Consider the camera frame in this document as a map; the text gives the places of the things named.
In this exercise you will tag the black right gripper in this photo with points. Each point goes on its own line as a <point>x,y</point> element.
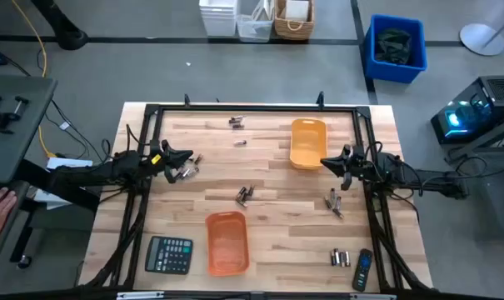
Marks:
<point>357,162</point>

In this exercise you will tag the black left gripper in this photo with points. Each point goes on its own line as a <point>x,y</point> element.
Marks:
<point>158,168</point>

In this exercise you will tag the black copper battery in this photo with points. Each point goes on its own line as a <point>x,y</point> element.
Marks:
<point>240,193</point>
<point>234,122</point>
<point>198,158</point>
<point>238,126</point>
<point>246,196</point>
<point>242,203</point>
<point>332,257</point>
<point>185,173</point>
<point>250,191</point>
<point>193,170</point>
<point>342,258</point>
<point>237,118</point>

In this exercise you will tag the black silver Energizer battery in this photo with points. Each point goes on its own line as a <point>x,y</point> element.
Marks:
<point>327,202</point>
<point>337,203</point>
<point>337,256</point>
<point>347,258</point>
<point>240,142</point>
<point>332,193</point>
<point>338,213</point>

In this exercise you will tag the yellow plastic bin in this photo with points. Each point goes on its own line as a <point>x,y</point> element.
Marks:
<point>307,143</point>

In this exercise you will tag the orange plastic bin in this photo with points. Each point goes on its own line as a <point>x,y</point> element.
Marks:
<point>227,243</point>

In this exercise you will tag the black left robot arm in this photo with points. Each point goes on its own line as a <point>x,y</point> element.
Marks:
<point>89,171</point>

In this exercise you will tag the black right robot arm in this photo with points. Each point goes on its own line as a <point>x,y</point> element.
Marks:
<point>422,177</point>

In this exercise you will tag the yellow tag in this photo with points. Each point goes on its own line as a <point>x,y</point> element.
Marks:
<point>156,158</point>

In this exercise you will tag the black desk calculator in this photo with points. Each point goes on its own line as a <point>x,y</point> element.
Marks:
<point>168,255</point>

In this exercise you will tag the black remote control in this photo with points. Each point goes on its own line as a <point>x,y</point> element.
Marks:
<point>362,270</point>

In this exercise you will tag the dark crumpled cloth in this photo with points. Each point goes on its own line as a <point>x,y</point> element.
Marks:
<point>393,46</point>

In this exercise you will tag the black computer tower RGB lights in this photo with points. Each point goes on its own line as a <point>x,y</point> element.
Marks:
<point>468,112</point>

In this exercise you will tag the blue plastic bin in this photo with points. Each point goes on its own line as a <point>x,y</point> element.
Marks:
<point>418,50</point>

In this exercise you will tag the woven wicker basket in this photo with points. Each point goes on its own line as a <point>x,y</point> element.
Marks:
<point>294,30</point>

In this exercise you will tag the white stacked plastic bins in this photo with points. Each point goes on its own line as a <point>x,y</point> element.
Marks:
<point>218,16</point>

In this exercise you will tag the workbench with grey legs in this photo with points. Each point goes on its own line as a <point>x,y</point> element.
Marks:
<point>497,196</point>

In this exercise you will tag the dark grey desk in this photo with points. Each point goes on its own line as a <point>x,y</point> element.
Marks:
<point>18,141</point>

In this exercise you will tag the clear plastic container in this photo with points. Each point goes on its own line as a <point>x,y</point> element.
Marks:
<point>255,29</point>

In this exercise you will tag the white box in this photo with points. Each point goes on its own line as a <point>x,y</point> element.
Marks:
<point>297,9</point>

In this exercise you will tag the black stand leg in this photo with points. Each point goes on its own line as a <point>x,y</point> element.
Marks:
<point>64,29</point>

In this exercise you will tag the black caster wheel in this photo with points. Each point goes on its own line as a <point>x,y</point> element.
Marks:
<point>24,261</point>

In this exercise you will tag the white round base floor stand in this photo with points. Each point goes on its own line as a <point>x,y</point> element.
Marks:
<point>480,39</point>

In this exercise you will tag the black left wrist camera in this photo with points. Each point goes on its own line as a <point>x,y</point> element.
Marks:
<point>165,145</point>

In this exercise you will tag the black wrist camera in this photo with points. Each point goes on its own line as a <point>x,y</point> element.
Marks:
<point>165,145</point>
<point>346,149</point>

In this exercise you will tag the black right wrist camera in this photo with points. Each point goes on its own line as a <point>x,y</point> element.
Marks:
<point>346,149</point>

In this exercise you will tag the black aluminium table frame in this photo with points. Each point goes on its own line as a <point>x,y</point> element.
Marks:
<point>276,108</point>

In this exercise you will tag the silver metal bracket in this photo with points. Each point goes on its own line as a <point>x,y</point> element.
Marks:
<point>372,297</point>
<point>139,295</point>

